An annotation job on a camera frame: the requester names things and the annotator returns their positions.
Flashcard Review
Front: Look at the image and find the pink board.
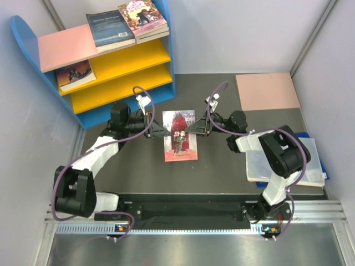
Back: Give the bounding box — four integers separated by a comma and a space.
235, 73, 300, 111

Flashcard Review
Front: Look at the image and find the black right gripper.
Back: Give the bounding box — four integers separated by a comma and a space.
185, 109, 235, 137

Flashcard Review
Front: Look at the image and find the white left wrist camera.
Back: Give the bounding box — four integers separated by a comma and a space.
135, 95, 151, 114

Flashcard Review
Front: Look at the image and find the book on shelf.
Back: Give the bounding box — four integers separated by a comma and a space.
54, 60, 97, 91

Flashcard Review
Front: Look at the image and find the blue treehouse paperback book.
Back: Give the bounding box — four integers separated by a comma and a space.
136, 26, 169, 39

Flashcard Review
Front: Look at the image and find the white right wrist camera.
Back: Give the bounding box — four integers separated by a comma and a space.
205, 94, 220, 114

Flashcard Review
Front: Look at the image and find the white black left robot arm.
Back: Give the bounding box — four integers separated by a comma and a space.
51, 103, 170, 220

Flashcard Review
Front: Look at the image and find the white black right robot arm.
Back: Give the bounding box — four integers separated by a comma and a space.
186, 111, 311, 223

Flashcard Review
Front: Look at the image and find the dark blue paperback book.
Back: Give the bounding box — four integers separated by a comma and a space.
86, 9, 136, 53

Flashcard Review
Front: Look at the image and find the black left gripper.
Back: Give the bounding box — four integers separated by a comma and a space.
124, 111, 171, 139

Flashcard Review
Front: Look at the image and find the pink purple paperback book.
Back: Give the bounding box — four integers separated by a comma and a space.
118, 1, 168, 38

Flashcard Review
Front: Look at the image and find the red pink picture book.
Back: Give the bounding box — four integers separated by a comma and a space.
163, 110, 198, 162

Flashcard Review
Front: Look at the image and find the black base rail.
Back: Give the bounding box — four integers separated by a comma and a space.
62, 191, 293, 231

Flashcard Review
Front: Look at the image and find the clear white file folder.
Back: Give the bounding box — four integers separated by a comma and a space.
245, 137, 327, 189

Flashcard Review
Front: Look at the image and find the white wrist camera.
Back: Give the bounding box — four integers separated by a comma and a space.
135, 95, 151, 114
205, 94, 220, 114

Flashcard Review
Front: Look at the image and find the blue pink yellow bookshelf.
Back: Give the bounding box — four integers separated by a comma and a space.
10, 16, 176, 129

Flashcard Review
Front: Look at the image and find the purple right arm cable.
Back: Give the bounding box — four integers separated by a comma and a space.
206, 80, 308, 241

